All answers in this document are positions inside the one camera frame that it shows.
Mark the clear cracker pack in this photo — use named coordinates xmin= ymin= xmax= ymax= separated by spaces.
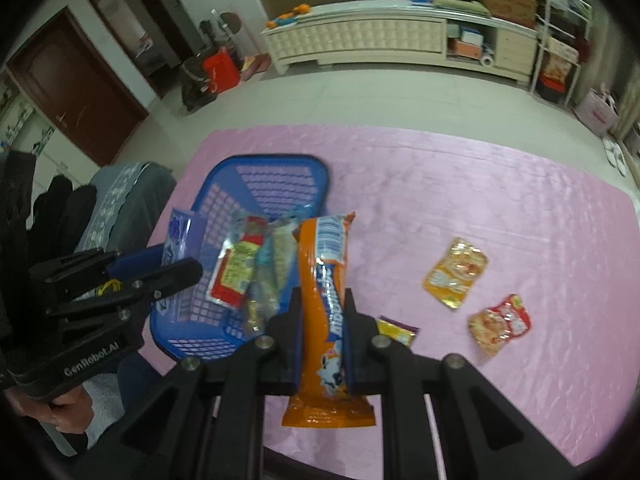
xmin=243 ymin=214 xmax=299 ymax=338

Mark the pink quilted cloth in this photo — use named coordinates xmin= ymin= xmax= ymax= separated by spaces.
xmin=169 ymin=126 xmax=639 ymax=465

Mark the person's left hand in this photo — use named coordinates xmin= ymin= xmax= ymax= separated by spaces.
xmin=4 ymin=386 xmax=94 ymax=434

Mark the cream tv cabinet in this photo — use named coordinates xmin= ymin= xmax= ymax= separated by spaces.
xmin=262 ymin=0 xmax=538 ymax=84

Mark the small purple yellow packet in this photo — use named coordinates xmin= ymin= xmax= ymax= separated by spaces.
xmin=376 ymin=316 xmax=420 ymax=348

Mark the grey lace-trimmed cushion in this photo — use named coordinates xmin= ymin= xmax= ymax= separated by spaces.
xmin=75 ymin=162 xmax=177 ymax=254

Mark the red small snack pouch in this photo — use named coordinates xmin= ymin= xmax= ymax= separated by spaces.
xmin=468 ymin=294 xmax=532 ymax=356

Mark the blue plastic basket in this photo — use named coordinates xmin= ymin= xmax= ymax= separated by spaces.
xmin=150 ymin=154 xmax=330 ymax=361

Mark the blue doublemint gum pack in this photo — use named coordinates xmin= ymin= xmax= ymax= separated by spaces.
xmin=156 ymin=208 xmax=206 ymax=322

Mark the yellow noodle snack pouch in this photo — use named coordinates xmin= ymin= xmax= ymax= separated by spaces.
xmin=422 ymin=237 xmax=489 ymax=310

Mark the red yellow snack pouch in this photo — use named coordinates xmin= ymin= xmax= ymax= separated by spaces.
xmin=205 ymin=211 xmax=268 ymax=310

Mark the pink shopping bag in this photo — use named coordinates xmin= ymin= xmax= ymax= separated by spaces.
xmin=575 ymin=89 xmax=618 ymax=138

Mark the red bag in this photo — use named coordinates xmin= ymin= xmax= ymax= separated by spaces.
xmin=202 ymin=48 xmax=241 ymax=94

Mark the white metal shelf rack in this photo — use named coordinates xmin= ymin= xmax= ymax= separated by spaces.
xmin=529 ymin=0 xmax=593 ymax=107

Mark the cardboard box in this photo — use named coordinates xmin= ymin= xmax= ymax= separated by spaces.
xmin=480 ymin=0 xmax=538 ymax=28

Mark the brown wooden door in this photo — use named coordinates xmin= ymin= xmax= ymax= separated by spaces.
xmin=8 ymin=9 xmax=148 ymax=166

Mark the orange long snack bag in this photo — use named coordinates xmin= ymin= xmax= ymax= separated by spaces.
xmin=282 ymin=212 xmax=375 ymax=429

